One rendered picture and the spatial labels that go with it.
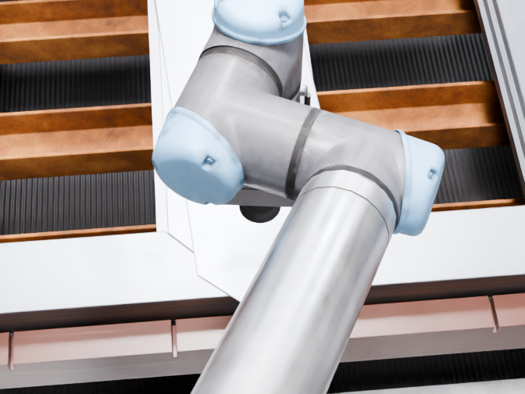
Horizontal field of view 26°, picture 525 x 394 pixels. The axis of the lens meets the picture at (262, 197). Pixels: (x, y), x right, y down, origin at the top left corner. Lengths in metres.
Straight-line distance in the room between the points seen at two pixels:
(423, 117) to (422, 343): 0.43
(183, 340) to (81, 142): 0.44
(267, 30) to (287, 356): 0.32
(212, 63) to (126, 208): 0.81
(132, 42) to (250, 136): 0.83
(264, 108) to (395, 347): 0.50
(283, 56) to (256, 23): 0.04
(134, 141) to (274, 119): 0.75
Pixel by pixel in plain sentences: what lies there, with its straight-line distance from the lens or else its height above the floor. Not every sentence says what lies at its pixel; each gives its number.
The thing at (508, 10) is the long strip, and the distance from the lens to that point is 1.54.
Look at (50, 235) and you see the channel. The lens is 1.48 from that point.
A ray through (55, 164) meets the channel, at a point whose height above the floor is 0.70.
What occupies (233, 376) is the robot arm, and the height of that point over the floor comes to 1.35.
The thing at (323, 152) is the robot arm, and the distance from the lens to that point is 0.86.
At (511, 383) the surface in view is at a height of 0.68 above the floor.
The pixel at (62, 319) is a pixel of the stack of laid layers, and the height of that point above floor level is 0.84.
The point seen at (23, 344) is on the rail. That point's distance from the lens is 1.30.
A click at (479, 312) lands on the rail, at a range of 1.31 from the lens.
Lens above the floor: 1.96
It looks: 56 degrees down
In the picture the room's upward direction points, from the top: straight up
